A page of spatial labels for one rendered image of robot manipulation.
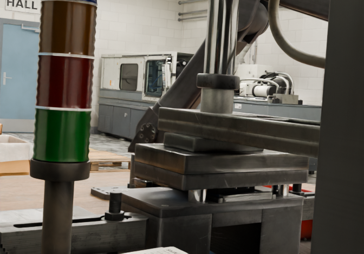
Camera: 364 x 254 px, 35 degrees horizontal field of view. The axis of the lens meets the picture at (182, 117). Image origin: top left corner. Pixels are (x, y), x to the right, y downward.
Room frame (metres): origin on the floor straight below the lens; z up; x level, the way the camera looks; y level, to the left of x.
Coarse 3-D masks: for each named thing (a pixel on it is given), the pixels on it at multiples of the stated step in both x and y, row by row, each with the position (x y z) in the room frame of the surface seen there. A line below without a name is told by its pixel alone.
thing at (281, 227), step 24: (192, 216) 0.58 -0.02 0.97; (216, 216) 0.60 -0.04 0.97; (240, 216) 0.62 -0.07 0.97; (264, 216) 0.64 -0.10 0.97; (288, 216) 0.66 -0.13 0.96; (168, 240) 0.57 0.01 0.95; (192, 240) 0.58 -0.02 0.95; (216, 240) 0.70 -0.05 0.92; (240, 240) 0.66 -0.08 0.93; (264, 240) 0.64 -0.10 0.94; (288, 240) 0.66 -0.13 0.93
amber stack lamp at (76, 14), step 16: (48, 16) 0.37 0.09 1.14; (64, 16) 0.37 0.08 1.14; (80, 16) 0.38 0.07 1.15; (96, 16) 0.39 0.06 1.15; (48, 32) 0.37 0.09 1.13; (64, 32) 0.37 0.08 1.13; (80, 32) 0.38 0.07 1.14; (48, 48) 0.37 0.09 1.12; (64, 48) 0.37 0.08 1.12; (80, 48) 0.38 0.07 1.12
